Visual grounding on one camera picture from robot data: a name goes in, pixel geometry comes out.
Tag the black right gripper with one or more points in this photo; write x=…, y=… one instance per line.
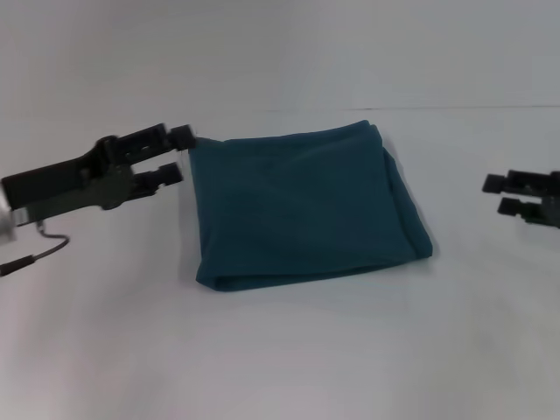
x=547, y=207

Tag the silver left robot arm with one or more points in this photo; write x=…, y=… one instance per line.
x=6, y=219

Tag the teal blue t-shirt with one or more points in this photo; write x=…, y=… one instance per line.
x=306, y=205

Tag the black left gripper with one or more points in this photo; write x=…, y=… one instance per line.
x=61, y=184

